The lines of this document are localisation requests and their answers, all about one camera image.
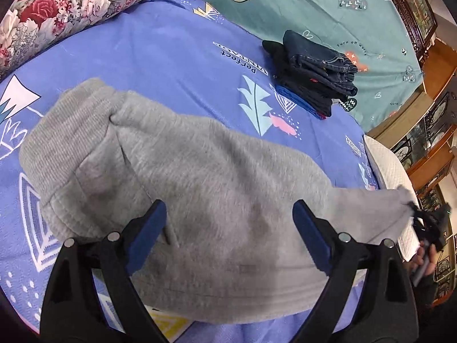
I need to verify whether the white textured pillow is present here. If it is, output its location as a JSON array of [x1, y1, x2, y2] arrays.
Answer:
[[363, 135, 420, 261]]

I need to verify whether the person's right hand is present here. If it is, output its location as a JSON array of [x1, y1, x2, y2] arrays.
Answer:
[[410, 245, 439, 286]]

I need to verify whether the blue printed bed sheet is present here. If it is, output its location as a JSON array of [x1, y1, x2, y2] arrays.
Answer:
[[0, 0, 384, 340]]

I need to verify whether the wooden glass cabinet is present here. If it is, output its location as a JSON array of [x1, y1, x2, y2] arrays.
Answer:
[[368, 0, 457, 308]]

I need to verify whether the floral pillow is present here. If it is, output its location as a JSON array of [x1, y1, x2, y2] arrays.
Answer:
[[0, 0, 165, 79]]

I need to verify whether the folded blue garment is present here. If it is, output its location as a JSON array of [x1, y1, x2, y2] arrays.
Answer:
[[275, 85, 322, 118]]

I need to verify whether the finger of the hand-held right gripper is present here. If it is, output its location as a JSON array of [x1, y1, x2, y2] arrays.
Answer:
[[407, 202, 434, 233]]

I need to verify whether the grey sweatshirt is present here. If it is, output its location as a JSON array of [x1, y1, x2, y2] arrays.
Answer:
[[19, 77, 416, 324]]

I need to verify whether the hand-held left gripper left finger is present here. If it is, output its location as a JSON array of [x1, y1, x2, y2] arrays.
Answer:
[[39, 199, 168, 343]]

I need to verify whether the teal printed sheet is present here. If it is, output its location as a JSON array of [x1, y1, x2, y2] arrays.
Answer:
[[184, 0, 425, 133]]

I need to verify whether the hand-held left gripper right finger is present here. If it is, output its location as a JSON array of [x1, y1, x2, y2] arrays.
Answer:
[[292, 199, 419, 343]]

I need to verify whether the stack of folded dark clothes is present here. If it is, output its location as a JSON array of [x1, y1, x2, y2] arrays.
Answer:
[[262, 39, 352, 118]]

